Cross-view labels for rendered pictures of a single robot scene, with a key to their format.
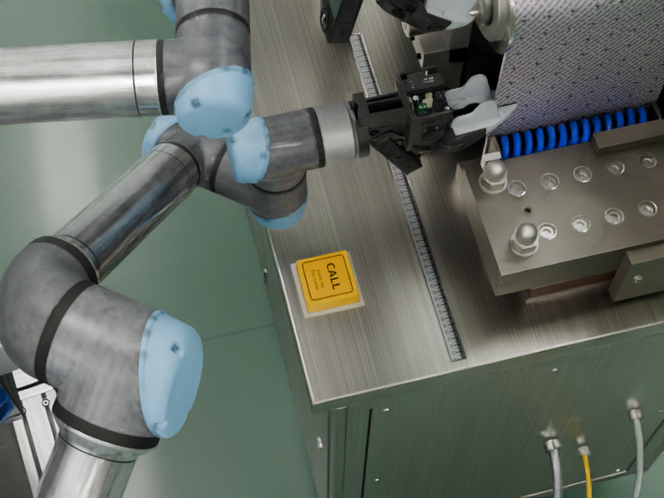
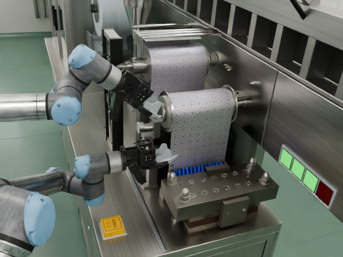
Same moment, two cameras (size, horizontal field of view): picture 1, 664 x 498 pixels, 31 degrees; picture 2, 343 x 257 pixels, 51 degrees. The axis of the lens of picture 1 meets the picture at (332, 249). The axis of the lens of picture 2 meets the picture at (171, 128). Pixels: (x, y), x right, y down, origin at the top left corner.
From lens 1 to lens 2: 0.56 m
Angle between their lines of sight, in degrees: 33
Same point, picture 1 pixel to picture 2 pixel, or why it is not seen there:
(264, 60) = not seen: hidden behind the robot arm
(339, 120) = (115, 153)
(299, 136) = (101, 158)
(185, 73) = (55, 99)
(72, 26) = not seen: hidden behind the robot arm
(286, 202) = (96, 189)
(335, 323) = (115, 241)
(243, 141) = (80, 159)
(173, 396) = (39, 221)
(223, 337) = not seen: outside the picture
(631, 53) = (213, 136)
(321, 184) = (111, 198)
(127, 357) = (21, 202)
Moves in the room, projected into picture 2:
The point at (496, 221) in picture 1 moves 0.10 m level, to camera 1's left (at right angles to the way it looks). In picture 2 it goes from (174, 193) to (145, 194)
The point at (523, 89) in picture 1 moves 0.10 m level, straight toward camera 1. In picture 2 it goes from (179, 148) to (175, 163)
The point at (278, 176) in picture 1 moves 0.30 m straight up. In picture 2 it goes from (93, 174) to (88, 91)
